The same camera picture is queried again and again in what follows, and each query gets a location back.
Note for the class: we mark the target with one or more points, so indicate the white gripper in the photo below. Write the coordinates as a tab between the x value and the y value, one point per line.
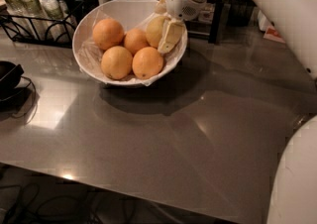
181	2

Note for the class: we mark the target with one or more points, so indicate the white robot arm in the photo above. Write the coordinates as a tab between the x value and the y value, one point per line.
293	198

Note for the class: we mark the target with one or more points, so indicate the white bowl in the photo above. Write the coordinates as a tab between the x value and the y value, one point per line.
132	9

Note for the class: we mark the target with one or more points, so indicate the clear plastic bowl liner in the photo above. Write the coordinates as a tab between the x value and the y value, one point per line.
89	56

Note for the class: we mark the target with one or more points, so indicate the small orange in middle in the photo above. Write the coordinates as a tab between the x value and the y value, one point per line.
135	39

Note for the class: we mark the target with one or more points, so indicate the orange at front right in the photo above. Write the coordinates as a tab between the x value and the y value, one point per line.
147	63

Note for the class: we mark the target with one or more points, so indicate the orange at back left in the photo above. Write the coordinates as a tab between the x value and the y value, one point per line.
107	33

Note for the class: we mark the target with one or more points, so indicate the orange at front left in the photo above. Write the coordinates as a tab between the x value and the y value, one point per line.
116	62

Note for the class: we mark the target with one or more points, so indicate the white kitchen appliance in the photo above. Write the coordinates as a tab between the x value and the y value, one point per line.
263	22

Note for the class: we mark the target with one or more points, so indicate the white card with red logo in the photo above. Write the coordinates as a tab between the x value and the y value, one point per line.
272	34

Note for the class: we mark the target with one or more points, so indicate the black wire basket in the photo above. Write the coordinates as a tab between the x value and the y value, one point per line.
240	13

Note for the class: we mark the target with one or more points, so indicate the black wire cup rack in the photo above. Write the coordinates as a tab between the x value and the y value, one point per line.
42	31

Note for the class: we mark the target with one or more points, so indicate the black dish on wire stand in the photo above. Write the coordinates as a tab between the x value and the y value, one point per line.
18	93

